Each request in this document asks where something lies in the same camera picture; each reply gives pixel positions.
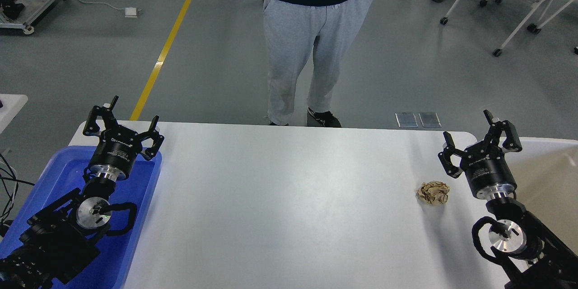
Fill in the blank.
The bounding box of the metal floor plate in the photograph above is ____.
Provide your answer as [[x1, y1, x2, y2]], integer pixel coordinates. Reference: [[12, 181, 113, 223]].
[[418, 112, 442, 128], [396, 112, 418, 128]]

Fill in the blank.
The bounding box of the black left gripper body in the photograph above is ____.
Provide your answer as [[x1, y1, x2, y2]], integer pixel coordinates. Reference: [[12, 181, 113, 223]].
[[88, 127, 142, 181]]

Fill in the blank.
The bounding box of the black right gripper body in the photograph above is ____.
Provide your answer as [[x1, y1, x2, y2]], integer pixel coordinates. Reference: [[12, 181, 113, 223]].
[[461, 142, 517, 199]]

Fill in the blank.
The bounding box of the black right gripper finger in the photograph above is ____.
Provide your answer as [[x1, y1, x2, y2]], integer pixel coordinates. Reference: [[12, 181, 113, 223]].
[[483, 110, 522, 153], [438, 132, 468, 179]]

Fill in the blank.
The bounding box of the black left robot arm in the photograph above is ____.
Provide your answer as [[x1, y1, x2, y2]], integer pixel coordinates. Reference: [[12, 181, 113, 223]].
[[1, 96, 164, 289]]

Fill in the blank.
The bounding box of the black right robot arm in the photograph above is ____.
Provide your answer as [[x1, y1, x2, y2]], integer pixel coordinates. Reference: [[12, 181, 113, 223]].
[[438, 110, 578, 289]]

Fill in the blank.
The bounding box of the beige plastic bin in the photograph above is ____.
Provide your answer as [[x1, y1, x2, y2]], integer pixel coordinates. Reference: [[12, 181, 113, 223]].
[[506, 137, 578, 253]]

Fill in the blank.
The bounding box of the black cables bundle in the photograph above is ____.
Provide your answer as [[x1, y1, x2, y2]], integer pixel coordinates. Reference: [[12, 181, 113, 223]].
[[0, 151, 36, 231]]

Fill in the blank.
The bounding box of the right metal floor plate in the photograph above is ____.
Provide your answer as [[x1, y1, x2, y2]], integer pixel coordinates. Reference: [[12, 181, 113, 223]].
[[418, 112, 442, 128]]

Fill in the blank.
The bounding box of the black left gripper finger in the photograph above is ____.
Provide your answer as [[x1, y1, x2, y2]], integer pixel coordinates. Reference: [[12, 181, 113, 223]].
[[82, 96, 120, 137], [135, 116, 164, 161]]

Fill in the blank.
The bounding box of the left metal floor plate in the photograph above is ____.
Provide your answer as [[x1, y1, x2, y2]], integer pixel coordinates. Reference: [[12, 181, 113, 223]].
[[396, 112, 418, 128]]

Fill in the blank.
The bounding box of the blue plastic tray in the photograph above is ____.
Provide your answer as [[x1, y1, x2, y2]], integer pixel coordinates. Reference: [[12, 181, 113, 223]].
[[0, 145, 163, 289]]

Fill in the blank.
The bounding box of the white power adapter with cable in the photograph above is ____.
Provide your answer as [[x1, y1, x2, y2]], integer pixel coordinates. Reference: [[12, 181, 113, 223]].
[[75, 0, 142, 18]]

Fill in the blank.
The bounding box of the person in grey sweatpants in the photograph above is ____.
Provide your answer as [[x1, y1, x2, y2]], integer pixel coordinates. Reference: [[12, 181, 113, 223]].
[[263, 0, 373, 128]]

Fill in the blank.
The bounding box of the white side table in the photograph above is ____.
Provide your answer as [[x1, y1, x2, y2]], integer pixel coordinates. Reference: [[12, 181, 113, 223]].
[[0, 93, 28, 133]]

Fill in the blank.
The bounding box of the brown paper ball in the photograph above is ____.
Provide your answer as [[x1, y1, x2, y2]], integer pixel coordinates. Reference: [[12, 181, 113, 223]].
[[416, 181, 451, 206]]

